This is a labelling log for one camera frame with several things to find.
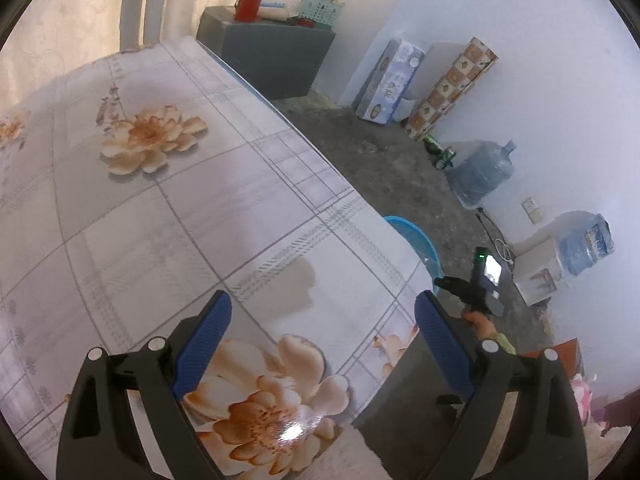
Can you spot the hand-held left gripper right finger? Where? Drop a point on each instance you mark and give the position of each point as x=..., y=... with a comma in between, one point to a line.
x=445, y=345

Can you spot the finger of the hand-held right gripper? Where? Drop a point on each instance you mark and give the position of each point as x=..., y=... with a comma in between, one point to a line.
x=452, y=286

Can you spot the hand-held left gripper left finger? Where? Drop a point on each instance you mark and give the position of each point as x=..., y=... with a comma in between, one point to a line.
x=205, y=345

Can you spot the blue plastic basin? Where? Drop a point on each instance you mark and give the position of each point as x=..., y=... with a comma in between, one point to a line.
x=420, y=245

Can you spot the person's right hand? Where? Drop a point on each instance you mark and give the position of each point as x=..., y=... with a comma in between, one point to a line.
x=479, y=324

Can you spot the white water dispenser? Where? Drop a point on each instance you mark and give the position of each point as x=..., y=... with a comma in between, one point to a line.
x=537, y=275

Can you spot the reddish brown box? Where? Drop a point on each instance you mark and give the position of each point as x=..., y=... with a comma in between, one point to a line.
x=565, y=357

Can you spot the water jug with blue label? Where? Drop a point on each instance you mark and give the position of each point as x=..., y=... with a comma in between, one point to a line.
x=585, y=245

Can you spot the empty blue water jug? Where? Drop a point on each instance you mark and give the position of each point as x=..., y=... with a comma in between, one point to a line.
x=477, y=175

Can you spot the floral tablecloth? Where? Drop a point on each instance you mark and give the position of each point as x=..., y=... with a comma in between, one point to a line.
x=150, y=235

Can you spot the green drink can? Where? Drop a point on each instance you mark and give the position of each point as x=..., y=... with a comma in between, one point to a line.
x=445, y=158
x=431, y=144

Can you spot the pink floral cloth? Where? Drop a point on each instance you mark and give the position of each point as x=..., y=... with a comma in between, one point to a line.
x=581, y=400

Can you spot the checkered paper roll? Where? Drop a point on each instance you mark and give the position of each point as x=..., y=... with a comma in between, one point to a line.
x=450, y=90

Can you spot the blue white tissue pack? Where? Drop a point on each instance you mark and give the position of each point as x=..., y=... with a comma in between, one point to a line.
x=392, y=80

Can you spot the grey cabinet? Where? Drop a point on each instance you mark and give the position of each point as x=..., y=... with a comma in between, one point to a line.
x=270, y=55

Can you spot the teal plastic basket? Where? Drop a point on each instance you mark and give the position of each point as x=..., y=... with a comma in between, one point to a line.
x=320, y=14

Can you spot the small red dish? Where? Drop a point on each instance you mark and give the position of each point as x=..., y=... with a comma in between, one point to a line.
x=301, y=22

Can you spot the white roll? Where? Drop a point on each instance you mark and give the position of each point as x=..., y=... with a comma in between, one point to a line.
x=274, y=10

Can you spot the red thermos flask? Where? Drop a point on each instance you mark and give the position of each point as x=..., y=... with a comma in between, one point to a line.
x=249, y=2

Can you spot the wall socket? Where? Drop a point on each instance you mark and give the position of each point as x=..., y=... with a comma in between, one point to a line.
x=531, y=211

